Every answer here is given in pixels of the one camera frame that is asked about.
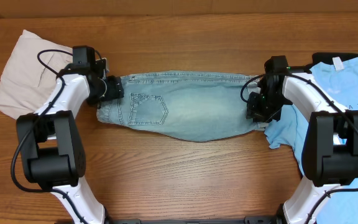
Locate light blue denim shorts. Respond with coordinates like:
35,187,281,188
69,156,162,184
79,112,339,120
96,71,267,142

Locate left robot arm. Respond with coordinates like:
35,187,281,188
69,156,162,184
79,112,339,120
11,46,124,223

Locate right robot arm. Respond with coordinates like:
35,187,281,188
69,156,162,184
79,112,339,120
244,55,358,223

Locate folded beige shorts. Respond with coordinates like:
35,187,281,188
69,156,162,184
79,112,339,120
0,30,72,119

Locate black garment under pile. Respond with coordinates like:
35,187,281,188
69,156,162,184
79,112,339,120
301,52,358,73

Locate light blue printed t-shirt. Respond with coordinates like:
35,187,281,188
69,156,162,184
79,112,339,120
265,57,358,224

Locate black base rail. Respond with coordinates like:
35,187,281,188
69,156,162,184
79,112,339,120
105,215,286,224

